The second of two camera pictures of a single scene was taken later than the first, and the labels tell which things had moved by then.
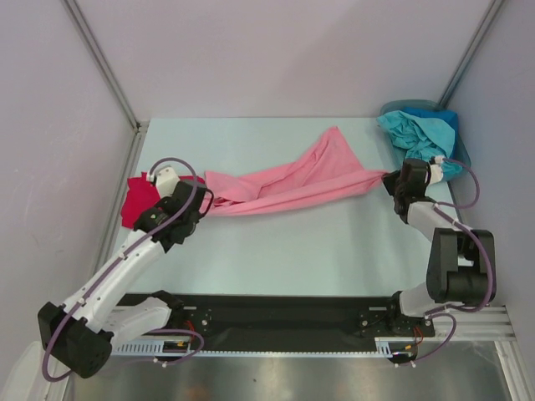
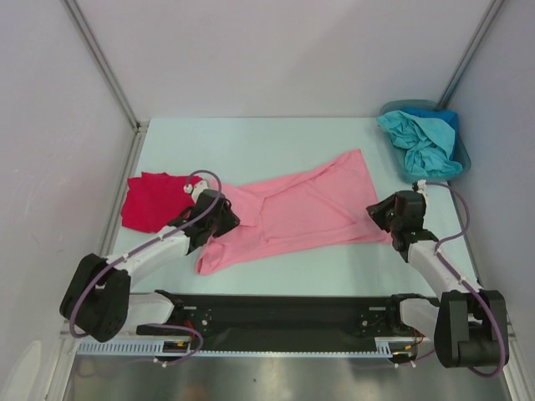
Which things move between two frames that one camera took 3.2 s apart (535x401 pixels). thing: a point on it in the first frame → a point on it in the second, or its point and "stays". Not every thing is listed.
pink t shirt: x=331 y=164 → x=334 y=207
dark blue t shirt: x=450 y=118 stays
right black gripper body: x=398 y=180 → x=379 y=214
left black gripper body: x=192 y=222 → x=212 y=224
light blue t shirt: x=425 y=138 stays
